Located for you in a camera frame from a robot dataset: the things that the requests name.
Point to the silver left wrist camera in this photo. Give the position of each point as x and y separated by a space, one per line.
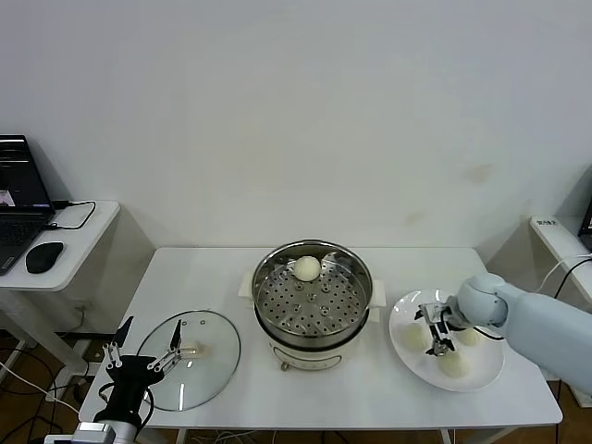
94 432

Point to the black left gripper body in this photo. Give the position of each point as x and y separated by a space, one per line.
131 374

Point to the white side table with label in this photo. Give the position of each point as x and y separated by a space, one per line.
555 240

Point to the round white plate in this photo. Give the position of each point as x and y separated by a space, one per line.
407 365

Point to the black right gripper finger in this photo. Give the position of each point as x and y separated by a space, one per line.
440 350
420 315

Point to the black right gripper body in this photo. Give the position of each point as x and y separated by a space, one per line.
441 333

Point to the black computer mouse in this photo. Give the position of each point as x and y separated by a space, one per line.
44 257

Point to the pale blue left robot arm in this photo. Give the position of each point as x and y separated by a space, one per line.
127 432

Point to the round glass pot lid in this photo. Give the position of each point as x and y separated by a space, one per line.
217 351

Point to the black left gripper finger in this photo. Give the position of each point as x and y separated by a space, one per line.
173 351
113 353

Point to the black open laptop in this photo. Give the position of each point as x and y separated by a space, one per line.
18 231

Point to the perforated stainless steamer basket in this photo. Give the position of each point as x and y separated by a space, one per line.
287 305

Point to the white wall socket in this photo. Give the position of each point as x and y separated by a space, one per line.
83 305

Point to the cream electric cooker pot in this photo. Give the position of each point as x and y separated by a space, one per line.
314 358

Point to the white side table with laptop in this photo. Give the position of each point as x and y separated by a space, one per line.
78 250

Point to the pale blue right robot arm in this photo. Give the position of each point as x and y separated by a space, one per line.
532 319

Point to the white steamed baozi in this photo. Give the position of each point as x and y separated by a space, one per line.
414 336
472 338
454 366
306 269

